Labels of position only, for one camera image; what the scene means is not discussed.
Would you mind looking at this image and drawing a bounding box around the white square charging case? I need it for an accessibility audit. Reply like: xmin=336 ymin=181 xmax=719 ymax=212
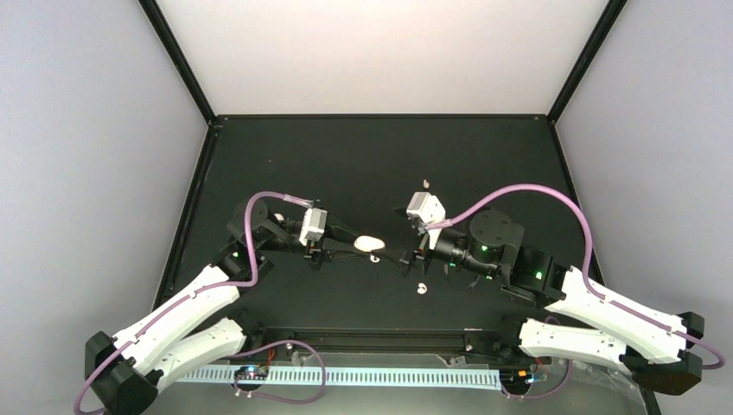
xmin=354 ymin=235 xmax=386 ymax=252

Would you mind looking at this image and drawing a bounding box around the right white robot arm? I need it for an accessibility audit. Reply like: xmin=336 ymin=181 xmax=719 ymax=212
xmin=397 ymin=208 xmax=704 ymax=396

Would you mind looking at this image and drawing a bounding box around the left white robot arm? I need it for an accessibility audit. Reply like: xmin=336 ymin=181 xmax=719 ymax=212
xmin=83 ymin=191 xmax=386 ymax=414

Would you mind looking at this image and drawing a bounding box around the left circuit board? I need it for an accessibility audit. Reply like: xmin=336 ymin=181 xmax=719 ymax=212
xmin=234 ymin=365 xmax=270 ymax=383

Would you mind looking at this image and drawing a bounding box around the circuit board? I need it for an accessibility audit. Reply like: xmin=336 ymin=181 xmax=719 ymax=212
xmin=234 ymin=365 xmax=270 ymax=383
xmin=500 ymin=370 xmax=546 ymax=385

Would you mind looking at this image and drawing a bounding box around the right circuit board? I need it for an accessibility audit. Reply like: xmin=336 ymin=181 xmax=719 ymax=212
xmin=500 ymin=370 xmax=546 ymax=385

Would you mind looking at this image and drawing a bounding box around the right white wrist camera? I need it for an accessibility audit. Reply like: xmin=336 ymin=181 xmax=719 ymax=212
xmin=405 ymin=191 xmax=446 ymax=235

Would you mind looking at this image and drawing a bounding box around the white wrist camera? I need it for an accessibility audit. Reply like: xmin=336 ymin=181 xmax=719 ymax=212
xmin=299 ymin=207 xmax=328 ymax=246
xmin=405 ymin=191 xmax=446 ymax=235

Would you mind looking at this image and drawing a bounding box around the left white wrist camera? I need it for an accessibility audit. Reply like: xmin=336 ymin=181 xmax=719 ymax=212
xmin=299 ymin=207 xmax=328 ymax=246

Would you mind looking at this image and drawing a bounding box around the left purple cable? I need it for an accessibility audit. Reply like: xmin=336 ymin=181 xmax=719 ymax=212
xmin=73 ymin=191 xmax=315 ymax=415

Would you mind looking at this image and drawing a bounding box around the black front rail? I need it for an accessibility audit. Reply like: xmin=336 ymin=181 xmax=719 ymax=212
xmin=255 ymin=327 xmax=506 ymax=354

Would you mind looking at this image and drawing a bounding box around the purple looped cable front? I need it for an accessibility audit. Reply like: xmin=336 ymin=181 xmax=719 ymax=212
xmin=232 ymin=339 xmax=329 ymax=406

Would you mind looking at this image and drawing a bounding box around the white slotted cable duct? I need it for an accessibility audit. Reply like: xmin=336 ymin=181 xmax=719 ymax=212
xmin=179 ymin=365 xmax=501 ymax=391

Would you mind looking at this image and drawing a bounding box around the black left frame post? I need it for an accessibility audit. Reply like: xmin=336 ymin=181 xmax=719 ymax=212
xmin=138 ymin=0 xmax=217 ymax=125

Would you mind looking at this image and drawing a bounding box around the black frame post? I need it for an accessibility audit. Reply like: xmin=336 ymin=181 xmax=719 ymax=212
xmin=547 ymin=0 xmax=628 ymax=125
xmin=138 ymin=0 xmax=217 ymax=125

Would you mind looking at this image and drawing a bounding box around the black right frame post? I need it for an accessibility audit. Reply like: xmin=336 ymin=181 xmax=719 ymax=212
xmin=547 ymin=0 xmax=628 ymax=125

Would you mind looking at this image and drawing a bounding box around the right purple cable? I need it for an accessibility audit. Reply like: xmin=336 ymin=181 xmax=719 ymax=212
xmin=424 ymin=183 xmax=726 ymax=371

